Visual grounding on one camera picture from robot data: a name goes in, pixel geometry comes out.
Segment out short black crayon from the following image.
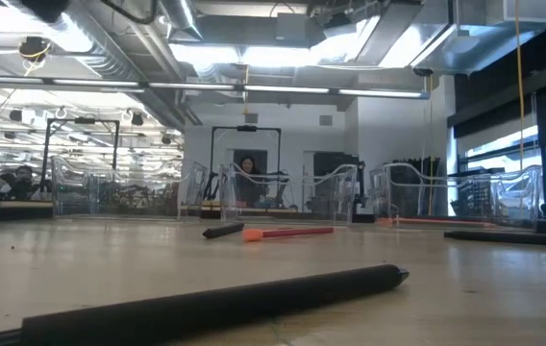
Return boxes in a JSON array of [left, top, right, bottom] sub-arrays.
[[202, 221, 246, 240]]

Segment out clear plastic bin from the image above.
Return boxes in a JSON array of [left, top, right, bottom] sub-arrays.
[[218, 161, 360, 226], [369, 161, 544, 230], [50, 154, 210, 221]]

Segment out person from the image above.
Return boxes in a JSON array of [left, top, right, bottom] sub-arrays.
[[235, 156, 268, 209], [0, 164, 52, 201]]

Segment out long ceiling light bar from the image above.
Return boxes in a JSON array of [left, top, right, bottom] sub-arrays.
[[0, 74, 432, 101]]

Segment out thick black pen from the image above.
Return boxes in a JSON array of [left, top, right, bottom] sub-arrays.
[[0, 262, 411, 346]]

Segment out long black pen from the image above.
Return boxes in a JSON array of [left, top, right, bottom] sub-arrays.
[[443, 230, 546, 249]]

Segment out black gantry frame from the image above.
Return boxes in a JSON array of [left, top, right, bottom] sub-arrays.
[[40, 116, 121, 193], [209, 125, 283, 198]]

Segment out yellow hanging cord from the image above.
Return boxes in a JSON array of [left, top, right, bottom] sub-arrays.
[[514, 0, 528, 155]]

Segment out black ceiling cable reel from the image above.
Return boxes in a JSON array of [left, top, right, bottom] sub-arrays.
[[16, 35, 53, 66]]

